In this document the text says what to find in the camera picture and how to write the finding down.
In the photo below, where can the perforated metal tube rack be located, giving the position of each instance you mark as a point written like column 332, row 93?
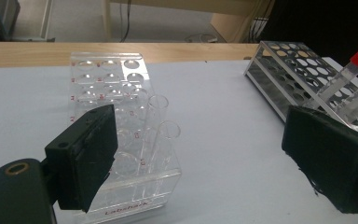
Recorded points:
column 273, row 84

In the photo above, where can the clear acrylic tube rack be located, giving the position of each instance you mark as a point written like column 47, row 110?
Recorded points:
column 105, row 77

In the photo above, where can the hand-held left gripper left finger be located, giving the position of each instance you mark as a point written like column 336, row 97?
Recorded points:
column 87, row 161

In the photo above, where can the white table cover sheet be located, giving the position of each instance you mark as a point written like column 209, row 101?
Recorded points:
column 223, row 140

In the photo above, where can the black curtain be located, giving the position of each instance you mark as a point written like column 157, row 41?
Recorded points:
column 317, row 21

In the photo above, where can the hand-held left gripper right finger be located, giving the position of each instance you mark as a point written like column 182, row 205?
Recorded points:
column 332, row 158

